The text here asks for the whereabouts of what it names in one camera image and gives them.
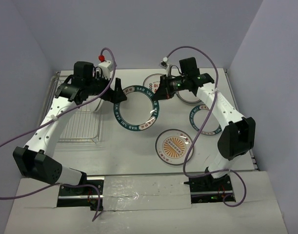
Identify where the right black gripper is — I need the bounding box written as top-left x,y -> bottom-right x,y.
152,74 -> 188,100

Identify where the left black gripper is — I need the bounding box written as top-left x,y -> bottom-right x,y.
85,71 -> 127,103

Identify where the red character plate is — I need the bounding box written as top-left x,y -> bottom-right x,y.
142,73 -> 163,94

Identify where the teal ring lettered plate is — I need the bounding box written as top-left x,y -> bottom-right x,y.
113,85 -> 159,132

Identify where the orange sunburst plate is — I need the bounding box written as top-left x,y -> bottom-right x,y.
155,129 -> 192,166

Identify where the teal red rim plate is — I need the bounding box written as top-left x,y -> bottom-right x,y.
90,98 -> 103,113

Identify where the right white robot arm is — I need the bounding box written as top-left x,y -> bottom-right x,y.
153,57 -> 256,191

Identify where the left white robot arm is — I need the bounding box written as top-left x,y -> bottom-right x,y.
13,60 -> 127,195

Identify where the silver tape strip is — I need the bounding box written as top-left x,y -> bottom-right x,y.
102,175 -> 192,211

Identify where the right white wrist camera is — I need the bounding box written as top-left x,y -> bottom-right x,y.
159,57 -> 171,74

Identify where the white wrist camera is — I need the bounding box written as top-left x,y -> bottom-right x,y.
98,55 -> 114,79
159,57 -> 171,74

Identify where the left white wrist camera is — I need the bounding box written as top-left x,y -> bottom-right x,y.
98,55 -> 114,79

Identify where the teal ring plate right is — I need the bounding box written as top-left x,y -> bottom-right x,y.
189,104 -> 222,136

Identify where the metal wire dish rack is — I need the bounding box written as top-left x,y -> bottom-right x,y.
39,70 -> 101,145

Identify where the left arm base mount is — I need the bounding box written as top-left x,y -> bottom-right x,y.
57,176 -> 105,211

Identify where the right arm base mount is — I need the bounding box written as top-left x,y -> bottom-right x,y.
183,175 -> 235,204

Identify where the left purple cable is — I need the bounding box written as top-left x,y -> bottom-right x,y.
0,47 -> 118,221

